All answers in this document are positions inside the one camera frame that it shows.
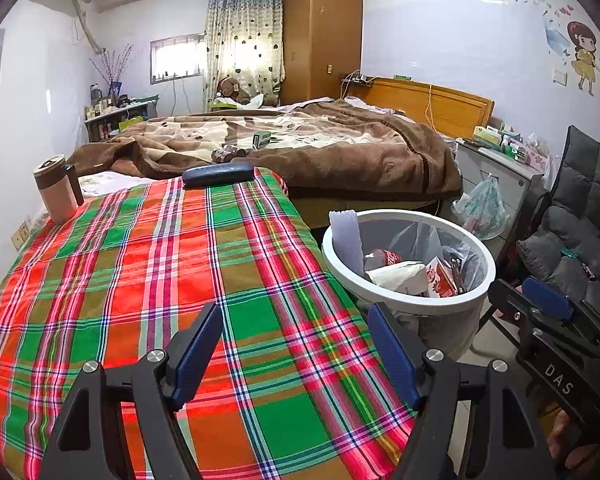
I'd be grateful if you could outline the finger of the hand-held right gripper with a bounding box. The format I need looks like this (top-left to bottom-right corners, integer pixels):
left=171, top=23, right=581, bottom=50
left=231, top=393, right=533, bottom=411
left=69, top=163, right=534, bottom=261
left=487, top=279, right=600, bottom=358
left=521, top=276, right=600, bottom=356

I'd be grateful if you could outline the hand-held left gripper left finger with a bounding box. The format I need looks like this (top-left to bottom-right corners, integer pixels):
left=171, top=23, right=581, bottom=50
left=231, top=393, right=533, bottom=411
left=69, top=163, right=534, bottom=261
left=37, top=302, right=224, bottom=480

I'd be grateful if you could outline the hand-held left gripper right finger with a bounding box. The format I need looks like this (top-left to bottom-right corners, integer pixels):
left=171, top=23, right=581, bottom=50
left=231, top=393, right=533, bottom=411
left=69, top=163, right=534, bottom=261
left=367, top=302, right=556, bottom=480

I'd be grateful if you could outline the white round trash bin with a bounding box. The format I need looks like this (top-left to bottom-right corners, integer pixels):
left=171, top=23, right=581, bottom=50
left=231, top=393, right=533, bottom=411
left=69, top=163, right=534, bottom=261
left=321, top=209, right=497, bottom=361

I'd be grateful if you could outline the small pink white box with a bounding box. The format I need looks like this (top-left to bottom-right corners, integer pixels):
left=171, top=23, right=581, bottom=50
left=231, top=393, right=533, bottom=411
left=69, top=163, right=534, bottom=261
left=425, top=256, right=461, bottom=298

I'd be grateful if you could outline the clear cola bottle red label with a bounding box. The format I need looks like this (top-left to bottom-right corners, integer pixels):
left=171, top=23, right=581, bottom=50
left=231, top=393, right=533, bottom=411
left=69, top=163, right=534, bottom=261
left=362, top=248, right=406, bottom=271

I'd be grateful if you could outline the long white foam net sleeve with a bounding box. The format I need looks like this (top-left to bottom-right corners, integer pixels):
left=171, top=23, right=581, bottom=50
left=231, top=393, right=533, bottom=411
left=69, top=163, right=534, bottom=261
left=329, top=209, right=365, bottom=273

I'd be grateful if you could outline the person's right hand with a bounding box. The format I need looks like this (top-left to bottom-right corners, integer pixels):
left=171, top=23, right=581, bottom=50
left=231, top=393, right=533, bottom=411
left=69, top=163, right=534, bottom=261
left=547, top=407, right=600, bottom=471

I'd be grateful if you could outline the plaid tablecloth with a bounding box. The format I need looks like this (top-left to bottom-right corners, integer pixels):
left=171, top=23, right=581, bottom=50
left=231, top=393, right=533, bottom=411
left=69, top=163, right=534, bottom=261
left=0, top=167, right=421, bottom=480

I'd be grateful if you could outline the hanging plastic bag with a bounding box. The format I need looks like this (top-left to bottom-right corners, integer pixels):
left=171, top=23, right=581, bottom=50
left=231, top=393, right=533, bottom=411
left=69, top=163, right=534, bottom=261
left=451, top=174, right=511, bottom=241

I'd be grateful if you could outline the clear bin liner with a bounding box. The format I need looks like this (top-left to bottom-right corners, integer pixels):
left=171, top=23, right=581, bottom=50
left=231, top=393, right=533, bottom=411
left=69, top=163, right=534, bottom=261
left=360, top=217, right=486, bottom=361

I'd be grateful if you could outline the chair with grey cushion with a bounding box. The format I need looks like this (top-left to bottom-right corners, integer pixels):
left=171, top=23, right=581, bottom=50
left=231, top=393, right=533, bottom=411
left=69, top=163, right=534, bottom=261
left=475, top=125, right=600, bottom=351

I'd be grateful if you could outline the grey drawer cabinet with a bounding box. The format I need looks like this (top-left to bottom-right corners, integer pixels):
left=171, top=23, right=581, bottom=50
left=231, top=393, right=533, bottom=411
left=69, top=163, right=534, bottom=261
left=452, top=137, right=548, bottom=261

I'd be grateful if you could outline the pile of small boxes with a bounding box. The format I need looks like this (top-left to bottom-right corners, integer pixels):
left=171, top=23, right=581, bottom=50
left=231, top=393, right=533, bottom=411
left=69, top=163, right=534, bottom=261
left=472, top=122, right=553, bottom=171

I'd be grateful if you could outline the dark blue glasses case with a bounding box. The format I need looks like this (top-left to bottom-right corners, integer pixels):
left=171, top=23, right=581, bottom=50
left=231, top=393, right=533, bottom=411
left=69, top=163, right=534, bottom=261
left=182, top=162, right=255, bottom=190

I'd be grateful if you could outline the brown blanket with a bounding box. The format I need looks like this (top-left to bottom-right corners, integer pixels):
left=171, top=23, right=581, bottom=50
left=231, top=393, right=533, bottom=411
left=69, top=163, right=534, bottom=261
left=72, top=97, right=463, bottom=201

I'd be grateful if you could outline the wooden bed headboard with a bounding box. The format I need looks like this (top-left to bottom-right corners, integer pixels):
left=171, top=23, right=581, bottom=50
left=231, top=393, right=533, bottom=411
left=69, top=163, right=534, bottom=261
left=341, top=77, right=496, bottom=142

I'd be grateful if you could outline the brown mug with lid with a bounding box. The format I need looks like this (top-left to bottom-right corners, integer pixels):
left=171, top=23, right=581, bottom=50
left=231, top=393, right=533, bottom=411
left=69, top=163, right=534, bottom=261
left=33, top=155, right=85, bottom=224

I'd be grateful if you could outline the small shelf desk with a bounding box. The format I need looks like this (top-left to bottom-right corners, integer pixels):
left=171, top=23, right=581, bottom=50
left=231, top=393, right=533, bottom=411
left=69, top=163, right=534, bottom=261
left=84, top=100, right=160, bottom=142

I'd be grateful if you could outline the row of toiletry bottles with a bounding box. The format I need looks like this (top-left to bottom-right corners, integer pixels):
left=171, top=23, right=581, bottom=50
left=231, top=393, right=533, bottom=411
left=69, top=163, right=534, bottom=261
left=84, top=82, right=131, bottom=121

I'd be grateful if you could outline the brown teddy bear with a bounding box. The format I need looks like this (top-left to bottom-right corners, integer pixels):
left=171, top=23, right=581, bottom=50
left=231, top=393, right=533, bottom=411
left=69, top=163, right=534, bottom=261
left=215, top=77, right=253, bottom=106

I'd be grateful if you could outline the vase with dry branches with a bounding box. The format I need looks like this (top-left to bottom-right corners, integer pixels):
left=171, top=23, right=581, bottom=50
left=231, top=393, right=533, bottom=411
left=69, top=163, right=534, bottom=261
left=89, top=44, right=133, bottom=98

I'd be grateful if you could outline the small window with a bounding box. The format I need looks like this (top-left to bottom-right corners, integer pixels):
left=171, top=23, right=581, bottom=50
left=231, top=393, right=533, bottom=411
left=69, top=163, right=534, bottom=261
left=150, top=34, right=208, bottom=86

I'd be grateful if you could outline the patterned curtain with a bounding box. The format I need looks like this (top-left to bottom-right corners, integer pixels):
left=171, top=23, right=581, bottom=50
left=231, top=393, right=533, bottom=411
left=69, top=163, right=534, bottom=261
left=204, top=0, right=287, bottom=106

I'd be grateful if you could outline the wooden wardrobe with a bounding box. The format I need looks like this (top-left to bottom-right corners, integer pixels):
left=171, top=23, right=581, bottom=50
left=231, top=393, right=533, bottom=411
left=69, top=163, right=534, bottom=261
left=282, top=0, right=365, bottom=106

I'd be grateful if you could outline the wall socket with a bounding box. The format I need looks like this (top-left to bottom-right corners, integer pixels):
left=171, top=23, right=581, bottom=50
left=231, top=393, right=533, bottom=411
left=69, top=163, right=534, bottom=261
left=11, top=217, right=33, bottom=251

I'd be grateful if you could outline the cartoon girl wall sticker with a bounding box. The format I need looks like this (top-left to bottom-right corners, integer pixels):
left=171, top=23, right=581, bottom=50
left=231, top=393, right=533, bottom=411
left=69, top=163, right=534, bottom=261
left=545, top=20, right=600, bottom=96

